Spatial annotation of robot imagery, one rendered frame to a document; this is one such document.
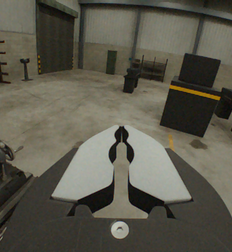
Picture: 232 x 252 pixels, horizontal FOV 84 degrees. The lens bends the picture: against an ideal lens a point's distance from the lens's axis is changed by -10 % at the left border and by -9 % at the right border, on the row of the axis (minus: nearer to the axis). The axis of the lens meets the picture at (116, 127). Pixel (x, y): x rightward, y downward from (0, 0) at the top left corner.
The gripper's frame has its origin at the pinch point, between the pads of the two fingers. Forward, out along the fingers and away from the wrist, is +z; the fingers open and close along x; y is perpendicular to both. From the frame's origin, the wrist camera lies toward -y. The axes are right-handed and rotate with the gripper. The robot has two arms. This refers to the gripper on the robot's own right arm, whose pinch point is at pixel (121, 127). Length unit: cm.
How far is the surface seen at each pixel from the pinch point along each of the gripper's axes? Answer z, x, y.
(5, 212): 24, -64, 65
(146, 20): 1315, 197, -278
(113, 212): 84, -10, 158
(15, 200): 32, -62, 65
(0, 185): 33, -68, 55
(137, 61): 782, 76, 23
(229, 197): 115, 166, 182
